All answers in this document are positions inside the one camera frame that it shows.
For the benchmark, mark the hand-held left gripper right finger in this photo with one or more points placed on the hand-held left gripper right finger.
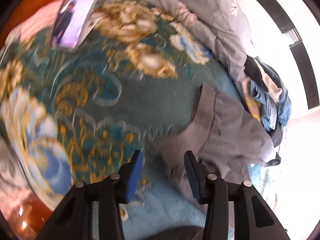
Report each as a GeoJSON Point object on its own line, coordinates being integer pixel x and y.
{"type": "Point", "coordinates": [193, 177]}

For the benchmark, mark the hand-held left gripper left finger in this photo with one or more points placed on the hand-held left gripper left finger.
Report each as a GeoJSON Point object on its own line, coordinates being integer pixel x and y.
{"type": "Point", "coordinates": [134, 175]}

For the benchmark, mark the grey pants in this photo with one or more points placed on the grey pants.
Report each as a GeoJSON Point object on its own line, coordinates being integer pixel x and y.
{"type": "Point", "coordinates": [220, 140]}

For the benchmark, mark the pile of blue clothes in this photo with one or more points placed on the pile of blue clothes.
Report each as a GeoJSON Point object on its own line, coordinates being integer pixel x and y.
{"type": "Point", "coordinates": [268, 97]}

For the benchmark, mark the teal floral blanket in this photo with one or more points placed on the teal floral blanket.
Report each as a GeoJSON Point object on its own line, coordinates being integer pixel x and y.
{"type": "Point", "coordinates": [100, 100]}

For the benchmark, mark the grey floral quilt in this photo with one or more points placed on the grey floral quilt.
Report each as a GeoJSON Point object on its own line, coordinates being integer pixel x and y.
{"type": "Point", "coordinates": [212, 17]}

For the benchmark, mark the pink patterned pillow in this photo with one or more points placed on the pink patterned pillow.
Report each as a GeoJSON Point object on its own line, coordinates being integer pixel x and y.
{"type": "Point", "coordinates": [32, 25]}

